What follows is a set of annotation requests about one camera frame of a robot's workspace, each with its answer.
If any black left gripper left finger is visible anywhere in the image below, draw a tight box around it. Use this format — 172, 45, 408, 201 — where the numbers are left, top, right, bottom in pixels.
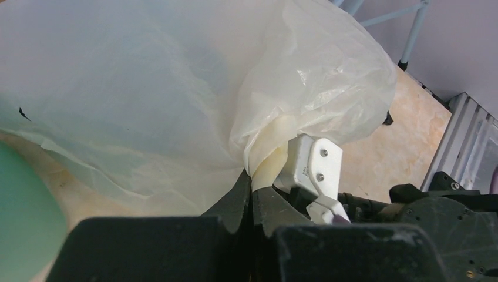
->
47, 172, 251, 281

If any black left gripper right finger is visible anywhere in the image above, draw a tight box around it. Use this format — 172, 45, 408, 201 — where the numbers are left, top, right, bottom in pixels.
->
252, 187, 449, 281

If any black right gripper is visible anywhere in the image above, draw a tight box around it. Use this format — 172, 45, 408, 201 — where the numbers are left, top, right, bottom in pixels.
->
338, 172, 497, 281

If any translucent white trash bag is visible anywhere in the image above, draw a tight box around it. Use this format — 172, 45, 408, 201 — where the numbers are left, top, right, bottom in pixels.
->
1, 1, 397, 215

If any green plastic trash bin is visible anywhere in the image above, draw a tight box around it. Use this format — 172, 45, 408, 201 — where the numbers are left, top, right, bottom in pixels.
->
1, 142, 67, 281

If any light blue tripod stand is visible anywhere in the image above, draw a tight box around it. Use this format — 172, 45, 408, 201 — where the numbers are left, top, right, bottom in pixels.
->
331, 0, 430, 72

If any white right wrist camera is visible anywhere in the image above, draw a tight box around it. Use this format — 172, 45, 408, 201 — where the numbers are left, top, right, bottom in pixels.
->
274, 134, 351, 224

